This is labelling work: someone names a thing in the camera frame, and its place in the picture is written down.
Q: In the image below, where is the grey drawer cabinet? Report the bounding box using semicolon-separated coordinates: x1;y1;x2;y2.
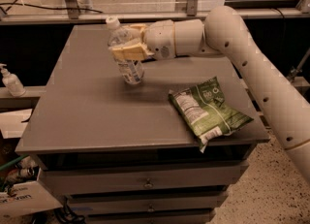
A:
16;25;268;224

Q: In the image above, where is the white cardboard box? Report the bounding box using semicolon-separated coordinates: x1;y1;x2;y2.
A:
0;168;62;218

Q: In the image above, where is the black cable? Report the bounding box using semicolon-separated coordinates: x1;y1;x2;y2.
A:
0;2;104;15

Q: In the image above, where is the green chip bag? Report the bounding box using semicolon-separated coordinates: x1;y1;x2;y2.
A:
169;77;253;153

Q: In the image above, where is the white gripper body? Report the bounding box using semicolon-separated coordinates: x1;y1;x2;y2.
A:
143;20;175;60

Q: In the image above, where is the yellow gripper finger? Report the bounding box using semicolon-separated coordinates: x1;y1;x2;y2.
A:
108;39;154;61
128;23;147;41

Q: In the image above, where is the clear plastic water bottle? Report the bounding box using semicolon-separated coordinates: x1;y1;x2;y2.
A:
106;16;144;85

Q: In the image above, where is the white paper sheet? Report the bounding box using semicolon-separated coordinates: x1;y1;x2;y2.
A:
0;109;32;139

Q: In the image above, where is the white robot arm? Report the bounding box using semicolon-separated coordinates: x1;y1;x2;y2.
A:
110;6;310;182

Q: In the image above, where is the white pump dispenser bottle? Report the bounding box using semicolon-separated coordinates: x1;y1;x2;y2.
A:
0;63;26;97

